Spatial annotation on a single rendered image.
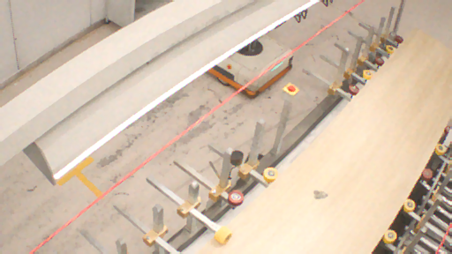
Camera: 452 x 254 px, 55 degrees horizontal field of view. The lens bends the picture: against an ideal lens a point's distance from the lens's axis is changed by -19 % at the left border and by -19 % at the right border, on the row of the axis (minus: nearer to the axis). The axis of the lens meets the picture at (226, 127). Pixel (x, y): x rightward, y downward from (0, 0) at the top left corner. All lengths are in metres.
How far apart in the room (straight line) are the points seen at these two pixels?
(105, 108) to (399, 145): 2.51
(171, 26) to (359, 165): 2.15
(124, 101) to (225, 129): 3.29
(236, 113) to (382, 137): 1.60
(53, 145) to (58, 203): 2.88
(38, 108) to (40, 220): 2.89
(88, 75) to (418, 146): 2.68
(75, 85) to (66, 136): 0.09
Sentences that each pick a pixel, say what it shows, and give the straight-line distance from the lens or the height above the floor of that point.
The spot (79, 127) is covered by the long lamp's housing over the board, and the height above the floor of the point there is 2.38.
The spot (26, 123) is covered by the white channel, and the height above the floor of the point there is 2.46.
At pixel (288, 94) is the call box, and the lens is 2.77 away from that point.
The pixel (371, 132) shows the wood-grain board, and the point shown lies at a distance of 3.20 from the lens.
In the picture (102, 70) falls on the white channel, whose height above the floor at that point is 2.46.
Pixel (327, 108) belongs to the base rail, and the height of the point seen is 0.70.
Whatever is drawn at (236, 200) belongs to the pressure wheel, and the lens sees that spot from 2.63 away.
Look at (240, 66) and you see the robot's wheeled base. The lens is 4.37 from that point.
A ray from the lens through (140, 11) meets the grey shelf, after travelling 5.29.
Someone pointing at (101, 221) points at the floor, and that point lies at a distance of 3.61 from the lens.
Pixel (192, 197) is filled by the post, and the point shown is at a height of 1.03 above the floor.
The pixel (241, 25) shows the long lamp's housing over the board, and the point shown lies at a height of 2.37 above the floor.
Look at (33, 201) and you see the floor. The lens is 3.79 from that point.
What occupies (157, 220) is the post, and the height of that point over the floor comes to 1.08.
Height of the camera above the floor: 3.01
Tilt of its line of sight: 45 degrees down
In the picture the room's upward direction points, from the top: 9 degrees clockwise
